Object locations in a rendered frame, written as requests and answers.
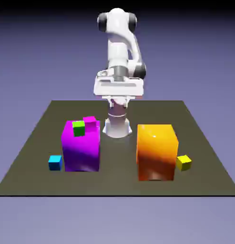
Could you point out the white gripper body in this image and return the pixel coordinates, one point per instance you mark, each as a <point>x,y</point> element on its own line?
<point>118,88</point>

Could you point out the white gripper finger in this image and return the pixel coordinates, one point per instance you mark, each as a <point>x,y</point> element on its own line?
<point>111,103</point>
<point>125,103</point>

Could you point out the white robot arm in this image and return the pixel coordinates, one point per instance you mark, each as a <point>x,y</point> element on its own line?
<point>118,47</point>

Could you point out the small magenta cube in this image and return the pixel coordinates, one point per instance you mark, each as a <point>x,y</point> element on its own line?
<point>90,123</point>

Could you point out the small green cube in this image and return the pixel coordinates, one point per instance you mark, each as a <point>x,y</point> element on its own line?
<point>78,128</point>

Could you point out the small cyan cube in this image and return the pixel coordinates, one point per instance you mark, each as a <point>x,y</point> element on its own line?
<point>55,162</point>

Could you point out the small yellow cube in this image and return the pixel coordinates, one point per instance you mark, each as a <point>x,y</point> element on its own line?
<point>184,162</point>

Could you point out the large magenta box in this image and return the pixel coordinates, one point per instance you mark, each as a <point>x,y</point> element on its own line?
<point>81,148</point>

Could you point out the large orange box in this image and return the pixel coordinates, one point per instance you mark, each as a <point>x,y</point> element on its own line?
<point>156,152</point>

